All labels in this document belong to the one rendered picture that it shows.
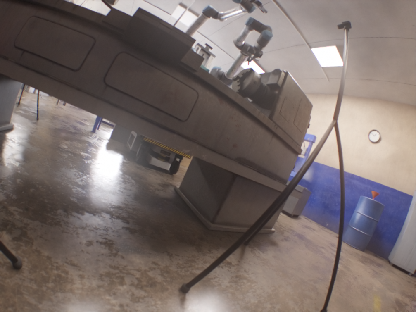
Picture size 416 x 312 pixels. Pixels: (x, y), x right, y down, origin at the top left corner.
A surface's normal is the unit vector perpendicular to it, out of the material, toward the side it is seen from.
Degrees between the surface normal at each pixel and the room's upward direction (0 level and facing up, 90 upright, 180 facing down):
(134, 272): 0
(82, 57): 90
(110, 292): 0
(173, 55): 141
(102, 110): 90
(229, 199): 90
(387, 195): 90
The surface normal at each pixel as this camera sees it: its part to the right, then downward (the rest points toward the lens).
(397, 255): -0.77, -0.33
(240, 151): 0.48, 0.24
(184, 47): -0.01, 0.86
